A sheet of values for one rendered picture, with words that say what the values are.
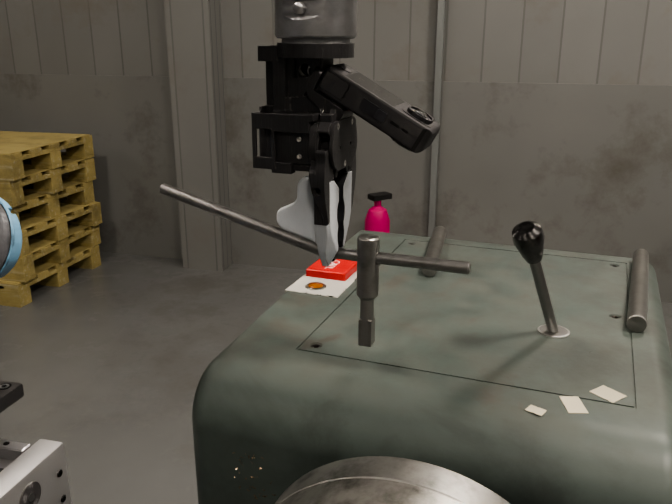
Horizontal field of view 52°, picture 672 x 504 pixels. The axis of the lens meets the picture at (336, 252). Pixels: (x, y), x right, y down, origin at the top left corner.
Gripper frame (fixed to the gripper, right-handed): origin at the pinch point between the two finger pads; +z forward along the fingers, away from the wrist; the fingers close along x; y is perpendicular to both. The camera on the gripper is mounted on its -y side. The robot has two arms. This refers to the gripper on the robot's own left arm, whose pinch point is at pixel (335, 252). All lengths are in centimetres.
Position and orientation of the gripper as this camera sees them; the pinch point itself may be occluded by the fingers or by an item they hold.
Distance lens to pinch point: 68.4
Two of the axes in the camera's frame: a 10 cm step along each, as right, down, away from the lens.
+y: -9.4, -1.1, 3.2
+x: -3.4, 2.9, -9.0
